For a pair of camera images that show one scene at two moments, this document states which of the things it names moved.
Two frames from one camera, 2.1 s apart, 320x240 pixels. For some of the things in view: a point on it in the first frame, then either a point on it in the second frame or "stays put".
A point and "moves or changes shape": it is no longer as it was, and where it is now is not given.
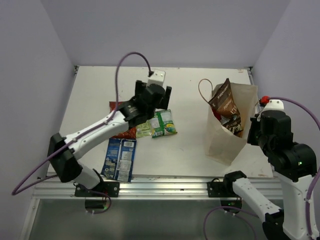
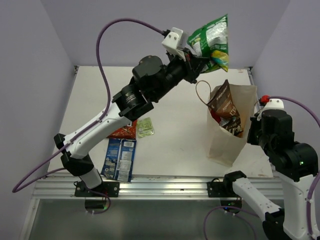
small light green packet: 144,129 stays put
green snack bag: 162,124 -> 211,41
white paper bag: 221,144 stays put
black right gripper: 251,137 stays put
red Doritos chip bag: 130,134 stays put
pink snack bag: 217,115 moves or changes shape
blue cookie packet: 118,161 stays put
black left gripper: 163,101 -> 193,66
